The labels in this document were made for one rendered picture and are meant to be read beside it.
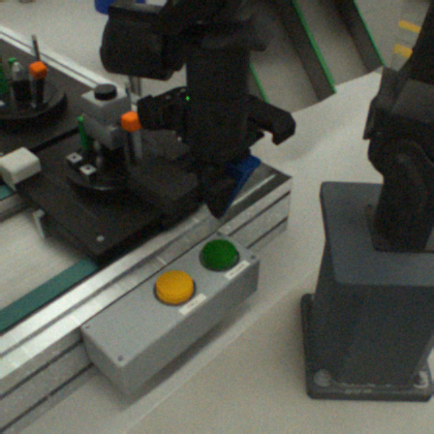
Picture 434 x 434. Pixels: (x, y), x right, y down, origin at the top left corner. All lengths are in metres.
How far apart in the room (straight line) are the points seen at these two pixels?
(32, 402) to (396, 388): 0.40
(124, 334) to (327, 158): 0.55
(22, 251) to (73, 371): 0.19
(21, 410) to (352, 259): 0.37
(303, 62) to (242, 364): 0.48
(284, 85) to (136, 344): 0.48
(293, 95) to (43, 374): 0.54
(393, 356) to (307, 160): 0.47
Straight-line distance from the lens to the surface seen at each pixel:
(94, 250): 0.62
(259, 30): 0.44
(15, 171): 0.75
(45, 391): 0.61
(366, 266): 0.48
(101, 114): 0.66
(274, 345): 0.66
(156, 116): 0.51
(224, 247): 0.61
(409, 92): 0.42
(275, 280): 0.73
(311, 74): 0.86
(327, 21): 0.97
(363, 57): 0.98
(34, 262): 0.71
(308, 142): 1.00
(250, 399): 0.62
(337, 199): 0.55
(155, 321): 0.56
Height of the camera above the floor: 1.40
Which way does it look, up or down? 41 degrees down
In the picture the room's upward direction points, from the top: straight up
